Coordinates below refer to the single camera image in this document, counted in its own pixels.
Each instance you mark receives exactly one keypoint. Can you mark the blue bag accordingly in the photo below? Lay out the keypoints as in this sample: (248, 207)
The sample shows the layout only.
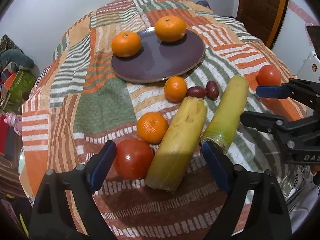
(203, 3)

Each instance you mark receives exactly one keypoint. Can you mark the green storage box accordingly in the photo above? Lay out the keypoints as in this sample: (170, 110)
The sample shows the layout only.
(23, 85)

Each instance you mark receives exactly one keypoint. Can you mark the greenish yellow banana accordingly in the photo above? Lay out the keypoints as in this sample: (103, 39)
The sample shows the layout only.
(226, 112)

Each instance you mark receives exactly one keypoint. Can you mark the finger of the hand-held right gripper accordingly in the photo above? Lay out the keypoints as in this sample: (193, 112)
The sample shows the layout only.
(260, 119)
(271, 91)

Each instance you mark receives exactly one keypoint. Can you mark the dark purple plate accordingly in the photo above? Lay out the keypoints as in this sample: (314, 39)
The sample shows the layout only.
(160, 62)

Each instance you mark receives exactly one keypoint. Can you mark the small red tomato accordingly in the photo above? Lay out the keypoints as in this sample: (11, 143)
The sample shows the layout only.
(268, 76)

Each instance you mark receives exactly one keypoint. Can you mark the dark red grape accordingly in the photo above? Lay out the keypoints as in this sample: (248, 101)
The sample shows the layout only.
(196, 91)
(212, 89)

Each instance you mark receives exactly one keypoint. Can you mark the dark flat screen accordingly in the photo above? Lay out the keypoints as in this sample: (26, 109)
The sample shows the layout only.
(314, 38)

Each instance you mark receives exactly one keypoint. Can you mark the large red tomato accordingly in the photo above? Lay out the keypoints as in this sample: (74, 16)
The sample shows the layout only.
(133, 158)

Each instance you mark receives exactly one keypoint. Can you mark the pink toy figure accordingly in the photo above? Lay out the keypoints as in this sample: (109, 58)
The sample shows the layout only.
(13, 122)

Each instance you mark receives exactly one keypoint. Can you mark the small tangerine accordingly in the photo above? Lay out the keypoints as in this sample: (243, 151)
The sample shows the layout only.
(175, 88)

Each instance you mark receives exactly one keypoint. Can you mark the red box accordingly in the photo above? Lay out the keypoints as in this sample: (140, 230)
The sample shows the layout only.
(3, 137)

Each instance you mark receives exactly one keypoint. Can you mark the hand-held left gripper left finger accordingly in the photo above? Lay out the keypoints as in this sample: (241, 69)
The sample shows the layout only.
(103, 162)

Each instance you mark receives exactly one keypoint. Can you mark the grey cushion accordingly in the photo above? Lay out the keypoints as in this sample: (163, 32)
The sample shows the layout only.
(17, 60)

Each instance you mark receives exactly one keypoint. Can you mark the orange box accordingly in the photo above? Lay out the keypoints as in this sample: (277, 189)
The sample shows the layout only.
(10, 82)

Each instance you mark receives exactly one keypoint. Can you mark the camouflage pattern cushion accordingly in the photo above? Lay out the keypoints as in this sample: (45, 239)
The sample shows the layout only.
(8, 43)

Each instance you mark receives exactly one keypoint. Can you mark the white appliance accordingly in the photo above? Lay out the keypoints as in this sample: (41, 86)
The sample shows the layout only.
(311, 66)

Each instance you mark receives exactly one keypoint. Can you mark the person's right hand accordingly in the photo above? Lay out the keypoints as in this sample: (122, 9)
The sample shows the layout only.
(315, 171)

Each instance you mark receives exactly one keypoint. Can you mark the large orange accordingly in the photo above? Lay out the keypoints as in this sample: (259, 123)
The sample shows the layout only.
(171, 28)

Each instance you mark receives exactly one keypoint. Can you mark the striped patchwork blanket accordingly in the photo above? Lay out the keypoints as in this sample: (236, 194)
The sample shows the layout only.
(100, 105)

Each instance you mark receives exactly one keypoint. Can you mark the brown wooden door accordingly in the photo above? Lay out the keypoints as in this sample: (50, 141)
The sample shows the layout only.
(260, 7)

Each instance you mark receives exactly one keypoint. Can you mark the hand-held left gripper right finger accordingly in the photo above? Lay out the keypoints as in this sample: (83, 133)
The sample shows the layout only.
(216, 165)

